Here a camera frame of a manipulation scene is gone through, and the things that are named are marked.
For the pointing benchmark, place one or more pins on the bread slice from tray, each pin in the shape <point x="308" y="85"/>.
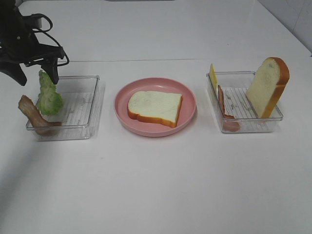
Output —
<point x="155" y="107"/>

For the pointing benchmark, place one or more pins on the pink bacon strip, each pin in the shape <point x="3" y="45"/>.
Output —
<point x="223" y="104"/>

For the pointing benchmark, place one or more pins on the bread slice in right tray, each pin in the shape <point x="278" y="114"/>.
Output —
<point x="267" y="86"/>

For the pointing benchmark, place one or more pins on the yellow cheese slice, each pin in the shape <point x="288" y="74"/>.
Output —
<point x="213" y="77"/>

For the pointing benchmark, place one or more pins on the right clear plastic tray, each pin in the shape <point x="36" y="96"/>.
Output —
<point x="237" y="115"/>

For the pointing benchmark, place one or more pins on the brown bacon strip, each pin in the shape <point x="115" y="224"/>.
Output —
<point x="42" y="127"/>

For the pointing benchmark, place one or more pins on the left clear plastic tray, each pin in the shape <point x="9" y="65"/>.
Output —
<point x="80" y="115"/>

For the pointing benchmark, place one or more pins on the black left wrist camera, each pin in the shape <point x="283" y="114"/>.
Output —
<point x="32" y="21"/>

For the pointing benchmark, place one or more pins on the pink round plate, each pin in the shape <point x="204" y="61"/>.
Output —
<point x="186" y="113"/>

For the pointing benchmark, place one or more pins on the green lettuce leaf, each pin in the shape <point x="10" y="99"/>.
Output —
<point x="50" y="102"/>

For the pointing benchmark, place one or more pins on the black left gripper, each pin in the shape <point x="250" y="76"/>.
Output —
<point x="19" y="45"/>

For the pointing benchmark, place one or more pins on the clear plastic tray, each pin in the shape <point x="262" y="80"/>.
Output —
<point x="237" y="115"/>
<point x="80" y="115"/>

